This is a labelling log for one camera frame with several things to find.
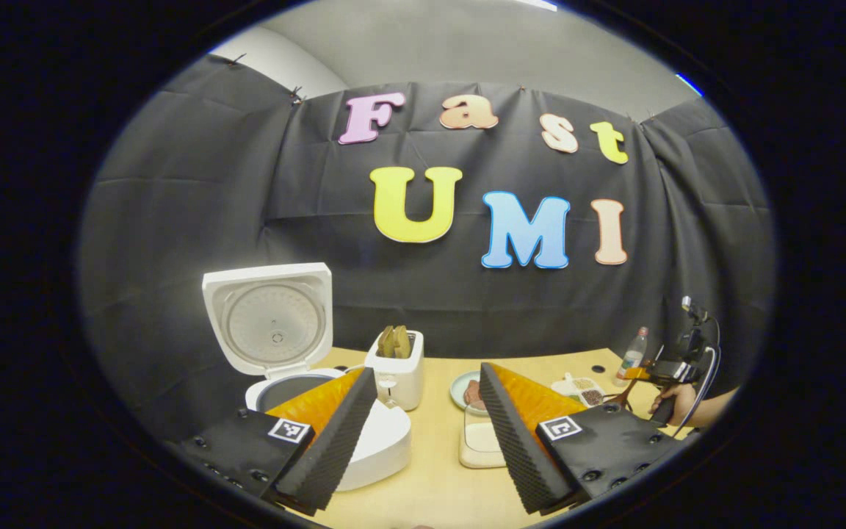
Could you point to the white toaster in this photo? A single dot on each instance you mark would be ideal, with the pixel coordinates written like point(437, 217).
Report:
point(402, 378)

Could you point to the white divided dish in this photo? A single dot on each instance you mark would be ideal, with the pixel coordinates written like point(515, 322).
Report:
point(562, 386)

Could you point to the white rice cooker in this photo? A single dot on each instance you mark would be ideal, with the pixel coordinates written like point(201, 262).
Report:
point(276, 323)

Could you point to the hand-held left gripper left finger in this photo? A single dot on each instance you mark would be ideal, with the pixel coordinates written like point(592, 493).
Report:
point(331, 448)

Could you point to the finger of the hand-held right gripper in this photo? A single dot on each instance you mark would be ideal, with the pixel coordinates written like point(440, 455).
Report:
point(636, 373)

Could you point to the brown bread slice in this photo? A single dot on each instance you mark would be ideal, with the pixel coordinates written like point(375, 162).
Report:
point(386, 343)
point(402, 342)

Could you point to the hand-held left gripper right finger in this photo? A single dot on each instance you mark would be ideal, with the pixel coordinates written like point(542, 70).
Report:
point(522, 448)

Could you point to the red meat slice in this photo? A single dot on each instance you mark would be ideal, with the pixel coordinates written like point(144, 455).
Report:
point(473, 395)

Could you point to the black backdrop cloth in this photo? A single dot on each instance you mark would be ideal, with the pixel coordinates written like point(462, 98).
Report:
point(393, 308)

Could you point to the pile of red beans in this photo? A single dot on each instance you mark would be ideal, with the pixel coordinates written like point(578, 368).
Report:
point(592, 397)

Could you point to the light green plate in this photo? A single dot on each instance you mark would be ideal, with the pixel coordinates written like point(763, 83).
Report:
point(457, 389)

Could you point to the brown wooden spoon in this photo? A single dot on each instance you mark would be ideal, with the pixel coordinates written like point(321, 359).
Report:
point(623, 395)

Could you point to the clear plastic water bottle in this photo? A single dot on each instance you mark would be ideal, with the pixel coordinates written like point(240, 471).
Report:
point(630, 360)

